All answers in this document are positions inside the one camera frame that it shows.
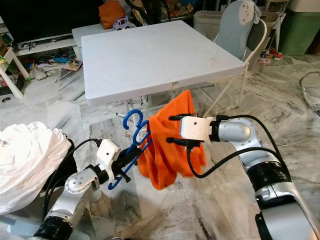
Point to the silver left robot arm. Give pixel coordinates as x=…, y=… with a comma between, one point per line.
x=75, y=190

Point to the white folding chair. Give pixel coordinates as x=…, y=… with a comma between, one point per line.
x=259, y=40

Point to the white television bench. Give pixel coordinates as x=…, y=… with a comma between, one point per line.
x=45, y=46

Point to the white low side table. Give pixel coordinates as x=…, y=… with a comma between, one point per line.
x=85, y=32

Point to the orange bag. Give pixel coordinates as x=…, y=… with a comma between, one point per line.
x=110, y=14

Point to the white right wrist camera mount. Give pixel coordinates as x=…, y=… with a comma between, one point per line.
x=196, y=128

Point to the grey laundry hamper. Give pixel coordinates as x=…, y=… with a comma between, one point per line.
x=25, y=222

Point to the white cloth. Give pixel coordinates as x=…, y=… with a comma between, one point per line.
x=30, y=165

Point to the green plastic bin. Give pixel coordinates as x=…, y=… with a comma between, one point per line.
x=300, y=32

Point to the white plastic drawer box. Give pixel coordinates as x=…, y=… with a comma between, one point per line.
x=302, y=5

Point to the purple toy car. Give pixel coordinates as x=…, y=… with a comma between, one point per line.
x=124, y=24

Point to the orange shirt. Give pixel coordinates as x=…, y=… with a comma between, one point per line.
x=162, y=155

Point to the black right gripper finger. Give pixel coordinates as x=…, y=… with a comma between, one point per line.
x=176, y=118
x=176, y=141

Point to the small white kids table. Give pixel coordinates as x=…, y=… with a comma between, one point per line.
x=14, y=82

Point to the blue plastic clothes hanger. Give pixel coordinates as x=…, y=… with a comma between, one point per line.
x=125, y=120

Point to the clear toy storage box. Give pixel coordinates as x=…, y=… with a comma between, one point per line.
x=180, y=7

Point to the white folding table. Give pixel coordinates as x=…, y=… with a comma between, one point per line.
x=155, y=60

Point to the black television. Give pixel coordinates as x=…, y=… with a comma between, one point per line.
x=50, y=20

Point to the grey plastic laundry basket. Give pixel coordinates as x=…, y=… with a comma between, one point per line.
x=205, y=22

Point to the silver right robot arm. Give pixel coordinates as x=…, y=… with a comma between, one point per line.
x=235, y=131

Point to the white baby bouncer frame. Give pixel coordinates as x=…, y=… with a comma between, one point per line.
x=302, y=87

